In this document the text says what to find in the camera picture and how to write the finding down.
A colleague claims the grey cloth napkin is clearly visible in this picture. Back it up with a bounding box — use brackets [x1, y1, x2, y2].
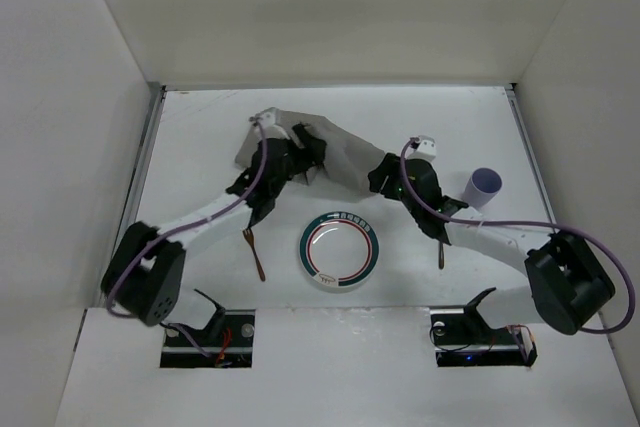
[234, 106, 389, 196]

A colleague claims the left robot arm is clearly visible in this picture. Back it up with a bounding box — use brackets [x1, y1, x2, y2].
[100, 123, 326, 327]

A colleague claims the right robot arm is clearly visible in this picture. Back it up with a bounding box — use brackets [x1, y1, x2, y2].
[363, 152, 628, 335]

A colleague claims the lilac cup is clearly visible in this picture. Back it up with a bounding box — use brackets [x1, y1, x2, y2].
[462, 167, 503, 209]

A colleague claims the white plate with coloured rim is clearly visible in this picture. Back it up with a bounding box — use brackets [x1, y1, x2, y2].
[298, 211, 380, 292]

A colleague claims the brown wooden spoon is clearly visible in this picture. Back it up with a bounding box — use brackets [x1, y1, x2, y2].
[438, 242, 446, 270]

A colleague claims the brown wooden fork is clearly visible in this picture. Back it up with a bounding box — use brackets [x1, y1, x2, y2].
[242, 228, 266, 282]

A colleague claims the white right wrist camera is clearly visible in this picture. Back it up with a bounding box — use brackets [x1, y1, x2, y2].
[408, 135, 437, 163]

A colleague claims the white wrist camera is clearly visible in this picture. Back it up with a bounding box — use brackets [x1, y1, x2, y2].
[249, 108, 289, 139]
[408, 135, 437, 163]

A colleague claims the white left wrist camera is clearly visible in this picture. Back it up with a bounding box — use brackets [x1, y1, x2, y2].
[249, 108, 289, 139]

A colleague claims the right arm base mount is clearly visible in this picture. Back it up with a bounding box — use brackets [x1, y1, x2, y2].
[428, 287, 538, 368]

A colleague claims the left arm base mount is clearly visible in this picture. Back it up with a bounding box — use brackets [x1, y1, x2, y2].
[159, 289, 256, 369]

